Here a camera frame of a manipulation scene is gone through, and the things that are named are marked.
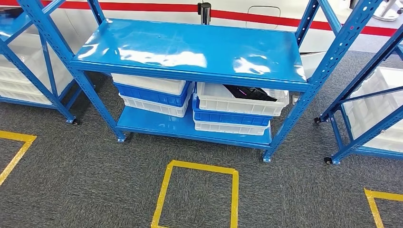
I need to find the white wheeled base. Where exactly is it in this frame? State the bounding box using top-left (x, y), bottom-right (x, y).
top-left (371, 0), bottom-right (403, 22)

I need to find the white plastic crate stack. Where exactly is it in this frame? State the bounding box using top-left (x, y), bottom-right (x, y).
top-left (0, 33), bottom-right (75, 106)
top-left (342, 66), bottom-right (403, 154)

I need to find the black stanchion post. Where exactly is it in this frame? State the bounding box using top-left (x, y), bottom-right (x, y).
top-left (197, 2), bottom-right (212, 25)

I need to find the blue metal shelf rack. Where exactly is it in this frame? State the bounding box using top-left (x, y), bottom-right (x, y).
top-left (17, 0), bottom-right (383, 163)
top-left (0, 8), bottom-right (81, 126)
top-left (314, 23), bottom-right (403, 166)

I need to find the yellow floor tape square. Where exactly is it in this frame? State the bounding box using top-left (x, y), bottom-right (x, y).
top-left (364, 188), bottom-right (403, 228)
top-left (150, 160), bottom-right (239, 228)
top-left (0, 130), bottom-right (38, 186)

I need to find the dark flat part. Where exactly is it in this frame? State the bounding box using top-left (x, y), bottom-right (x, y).
top-left (0, 7), bottom-right (25, 19)

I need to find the black curved plastic part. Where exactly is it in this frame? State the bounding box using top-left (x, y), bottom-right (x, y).
top-left (222, 84), bottom-right (278, 102)

